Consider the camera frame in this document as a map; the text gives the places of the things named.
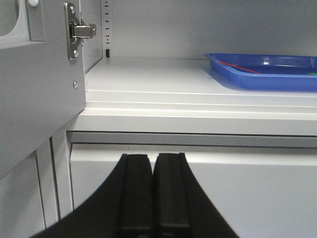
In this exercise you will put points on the red plastic spoon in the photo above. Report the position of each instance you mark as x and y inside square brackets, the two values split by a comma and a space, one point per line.
[239, 67]

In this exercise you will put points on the grey cabinet shelf unit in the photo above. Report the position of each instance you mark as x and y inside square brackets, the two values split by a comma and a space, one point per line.
[142, 85]

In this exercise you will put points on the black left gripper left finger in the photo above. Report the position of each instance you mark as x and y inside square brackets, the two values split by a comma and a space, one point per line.
[137, 207]

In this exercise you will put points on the blue plastic tray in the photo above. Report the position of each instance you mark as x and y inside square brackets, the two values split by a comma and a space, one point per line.
[276, 72]

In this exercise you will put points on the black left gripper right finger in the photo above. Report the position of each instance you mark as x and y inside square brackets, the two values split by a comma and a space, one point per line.
[170, 201]

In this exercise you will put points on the left metal door hinge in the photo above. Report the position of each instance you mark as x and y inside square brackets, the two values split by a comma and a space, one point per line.
[76, 30]

